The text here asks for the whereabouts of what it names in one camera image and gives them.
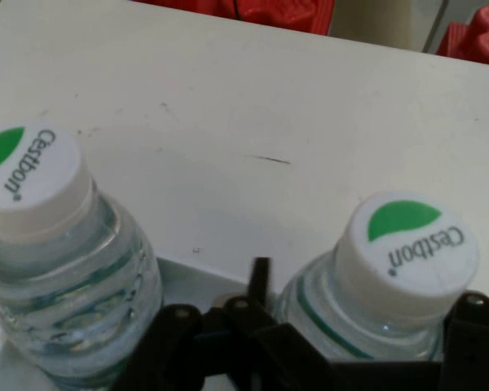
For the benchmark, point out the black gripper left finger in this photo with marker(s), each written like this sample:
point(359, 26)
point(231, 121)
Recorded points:
point(212, 350)

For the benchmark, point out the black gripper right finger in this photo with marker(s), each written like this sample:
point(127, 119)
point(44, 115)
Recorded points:
point(477, 346)

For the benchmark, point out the small water bottle green label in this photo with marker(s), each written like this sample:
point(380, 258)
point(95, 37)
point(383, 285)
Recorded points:
point(65, 285)
point(407, 244)

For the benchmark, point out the red foam block flower top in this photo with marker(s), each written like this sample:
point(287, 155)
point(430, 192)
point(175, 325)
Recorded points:
point(481, 36)

